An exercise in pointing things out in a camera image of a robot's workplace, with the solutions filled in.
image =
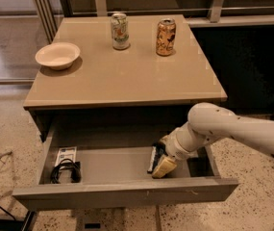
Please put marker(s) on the open grey drawer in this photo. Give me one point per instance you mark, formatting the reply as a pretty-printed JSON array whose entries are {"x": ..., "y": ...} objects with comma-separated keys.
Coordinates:
[{"x": 114, "y": 159}]

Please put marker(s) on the green white soda can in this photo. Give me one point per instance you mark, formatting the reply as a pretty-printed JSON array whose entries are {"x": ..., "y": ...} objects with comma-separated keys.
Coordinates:
[{"x": 120, "y": 32}]

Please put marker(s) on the orange gold soda can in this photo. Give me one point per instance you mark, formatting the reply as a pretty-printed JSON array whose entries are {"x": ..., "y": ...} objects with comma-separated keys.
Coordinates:
[{"x": 166, "y": 33}]

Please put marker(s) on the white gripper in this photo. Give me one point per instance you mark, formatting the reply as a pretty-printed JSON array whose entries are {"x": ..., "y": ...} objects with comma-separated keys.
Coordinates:
[{"x": 175, "y": 148}]

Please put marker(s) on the white paper bowl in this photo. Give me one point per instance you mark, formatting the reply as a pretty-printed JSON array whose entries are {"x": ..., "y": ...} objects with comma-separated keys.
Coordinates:
[{"x": 58, "y": 56}]

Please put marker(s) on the metal railing frame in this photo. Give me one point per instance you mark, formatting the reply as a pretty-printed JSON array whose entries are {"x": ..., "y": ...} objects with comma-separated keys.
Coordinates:
[{"x": 199, "y": 13}]

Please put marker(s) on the beige top cabinet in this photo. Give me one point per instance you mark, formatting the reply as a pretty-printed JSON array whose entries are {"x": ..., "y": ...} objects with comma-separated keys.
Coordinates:
[{"x": 137, "y": 76}]

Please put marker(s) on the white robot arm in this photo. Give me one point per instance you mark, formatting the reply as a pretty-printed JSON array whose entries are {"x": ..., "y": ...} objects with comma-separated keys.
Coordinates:
[{"x": 206, "y": 124}]

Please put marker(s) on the white paper card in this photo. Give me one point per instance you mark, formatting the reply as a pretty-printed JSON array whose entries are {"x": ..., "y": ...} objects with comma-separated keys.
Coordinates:
[{"x": 66, "y": 153}]

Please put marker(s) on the dark blue rxbar wrapper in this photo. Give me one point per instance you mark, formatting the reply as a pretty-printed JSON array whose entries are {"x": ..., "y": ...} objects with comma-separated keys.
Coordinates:
[{"x": 158, "y": 149}]

